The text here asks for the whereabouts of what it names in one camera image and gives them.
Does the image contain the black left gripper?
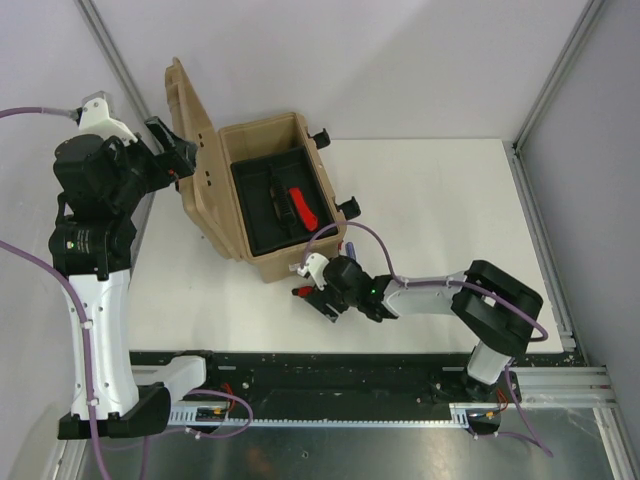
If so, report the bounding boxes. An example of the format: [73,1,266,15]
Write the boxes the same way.
[105,116,197,214]

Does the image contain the tan plastic tool box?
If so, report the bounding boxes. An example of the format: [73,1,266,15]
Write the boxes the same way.
[165,59,361,283]

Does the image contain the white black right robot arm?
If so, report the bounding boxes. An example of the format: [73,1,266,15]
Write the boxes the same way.
[292,254,548,401]

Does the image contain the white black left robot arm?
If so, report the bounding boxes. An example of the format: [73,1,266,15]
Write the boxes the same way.
[49,117,197,440]

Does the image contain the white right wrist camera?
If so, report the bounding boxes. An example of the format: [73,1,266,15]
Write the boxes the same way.
[297,253,329,290]

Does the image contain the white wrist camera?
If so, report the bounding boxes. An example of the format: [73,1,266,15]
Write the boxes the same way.
[297,253,329,290]
[78,91,138,146]

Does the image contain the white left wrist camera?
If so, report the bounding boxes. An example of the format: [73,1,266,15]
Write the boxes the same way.
[78,91,138,146]

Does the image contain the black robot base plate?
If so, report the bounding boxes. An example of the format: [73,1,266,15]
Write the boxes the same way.
[129,349,524,407]

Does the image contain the left aluminium frame post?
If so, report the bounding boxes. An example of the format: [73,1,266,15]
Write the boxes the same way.
[73,0,169,166]

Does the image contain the aluminium frame post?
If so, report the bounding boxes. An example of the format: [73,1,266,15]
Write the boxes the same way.
[512,0,609,152]
[73,0,169,166]

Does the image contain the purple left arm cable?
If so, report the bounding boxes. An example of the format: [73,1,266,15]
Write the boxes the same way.
[0,104,254,480]

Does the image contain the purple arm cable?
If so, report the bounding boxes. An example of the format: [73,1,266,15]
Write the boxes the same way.
[304,222,556,459]
[0,104,254,480]

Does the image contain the grey slotted cable duct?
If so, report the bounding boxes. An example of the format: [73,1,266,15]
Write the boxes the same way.
[168,402,501,429]

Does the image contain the aluminium frame rail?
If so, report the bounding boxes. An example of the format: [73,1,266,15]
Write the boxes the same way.
[504,365,614,407]

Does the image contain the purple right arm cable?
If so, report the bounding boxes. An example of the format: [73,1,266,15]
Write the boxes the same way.
[304,222,556,459]

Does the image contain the right aluminium frame post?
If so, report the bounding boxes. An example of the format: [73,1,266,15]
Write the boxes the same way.
[512,0,609,152]

